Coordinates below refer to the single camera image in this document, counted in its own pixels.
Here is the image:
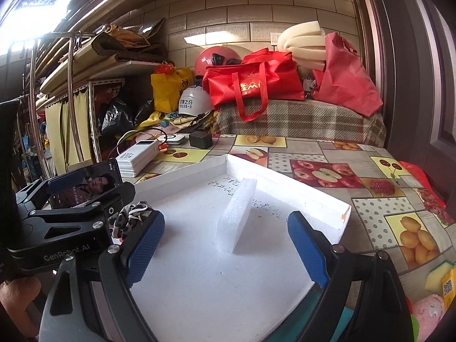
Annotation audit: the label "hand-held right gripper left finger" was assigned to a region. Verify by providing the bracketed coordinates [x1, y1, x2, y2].
[37, 210, 166, 342]

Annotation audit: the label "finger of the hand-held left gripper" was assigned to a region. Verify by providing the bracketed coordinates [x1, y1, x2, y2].
[16, 169, 88, 214]
[21, 183, 137, 253]

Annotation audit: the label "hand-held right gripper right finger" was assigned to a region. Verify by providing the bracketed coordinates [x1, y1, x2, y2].
[288, 211, 414, 342]

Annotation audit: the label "black white patterned scrunchie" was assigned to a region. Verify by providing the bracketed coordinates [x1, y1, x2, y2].
[109, 201, 154, 248]

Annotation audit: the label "white foam tray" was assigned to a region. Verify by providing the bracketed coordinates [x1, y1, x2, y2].
[117, 153, 351, 342]

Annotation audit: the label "white foam block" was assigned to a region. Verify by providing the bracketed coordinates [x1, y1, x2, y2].
[217, 177, 258, 255]

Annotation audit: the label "yellow sponge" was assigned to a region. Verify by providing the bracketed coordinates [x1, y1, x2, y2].
[425, 260, 456, 298]

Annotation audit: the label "pink fluffy pad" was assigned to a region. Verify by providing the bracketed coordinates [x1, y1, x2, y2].
[410, 294, 446, 342]

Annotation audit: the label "person's left hand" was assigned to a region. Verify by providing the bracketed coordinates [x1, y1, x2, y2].
[0, 277, 42, 341]

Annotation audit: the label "black smartphone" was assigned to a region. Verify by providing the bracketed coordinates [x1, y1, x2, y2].
[48, 158, 123, 209]

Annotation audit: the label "yellow curtain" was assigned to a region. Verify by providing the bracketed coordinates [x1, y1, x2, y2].
[44, 93, 93, 175]

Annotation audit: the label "white angle steel shelf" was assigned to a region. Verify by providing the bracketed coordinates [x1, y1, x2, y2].
[36, 60, 168, 164]

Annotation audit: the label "white power bank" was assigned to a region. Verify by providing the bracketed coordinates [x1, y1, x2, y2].
[116, 140, 162, 179]

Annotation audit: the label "black plastic bag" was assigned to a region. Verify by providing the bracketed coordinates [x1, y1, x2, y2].
[100, 96, 136, 136]

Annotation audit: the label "chrome metal rack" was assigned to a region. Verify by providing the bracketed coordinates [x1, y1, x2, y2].
[28, 30, 97, 179]

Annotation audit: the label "fruit print tablecloth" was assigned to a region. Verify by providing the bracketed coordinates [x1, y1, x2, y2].
[117, 133, 456, 314]

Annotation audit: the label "yellow cloth pile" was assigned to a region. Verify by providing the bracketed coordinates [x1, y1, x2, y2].
[137, 110, 218, 136]

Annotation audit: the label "white charging pad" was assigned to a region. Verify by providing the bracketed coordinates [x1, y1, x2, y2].
[157, 133, 186, 146]

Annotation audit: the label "black power adapter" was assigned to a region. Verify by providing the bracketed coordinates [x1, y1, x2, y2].
[189, 131, 213, 149]

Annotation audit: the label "plaid blanket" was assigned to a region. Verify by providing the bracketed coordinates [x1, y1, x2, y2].
[215, 98, 387, 147]

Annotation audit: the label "red printed plastic bag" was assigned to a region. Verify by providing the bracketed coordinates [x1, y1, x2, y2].
[397, 160, 447, 227]

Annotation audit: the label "yellow shopping bag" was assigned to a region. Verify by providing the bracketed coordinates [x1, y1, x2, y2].
[150, 67, 194, 113]

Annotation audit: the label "brown cardboard pieces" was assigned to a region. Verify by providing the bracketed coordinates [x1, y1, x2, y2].
[91, 18, 166, 63]

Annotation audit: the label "white helmet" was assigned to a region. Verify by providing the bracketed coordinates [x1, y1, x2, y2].
[178, 85, 214, 117]

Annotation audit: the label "red nonwoven bag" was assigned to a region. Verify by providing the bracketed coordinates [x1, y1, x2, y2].
[312, 32, 383, 117]

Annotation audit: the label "red tote bag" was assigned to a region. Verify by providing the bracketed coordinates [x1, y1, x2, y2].
[202, 48, 306, 122]

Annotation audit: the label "red helmet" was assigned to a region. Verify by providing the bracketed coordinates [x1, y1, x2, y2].
[194, 46, 250, 79]

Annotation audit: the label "cream foam sheets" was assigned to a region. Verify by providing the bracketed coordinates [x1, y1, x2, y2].
[277, 21, 327, 72]

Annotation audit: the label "dark brown door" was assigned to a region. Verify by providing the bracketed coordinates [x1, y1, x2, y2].
[356, 0, 456, 200]

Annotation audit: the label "black charging cable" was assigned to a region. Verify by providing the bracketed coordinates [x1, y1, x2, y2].
[116, 127, 168, 157]

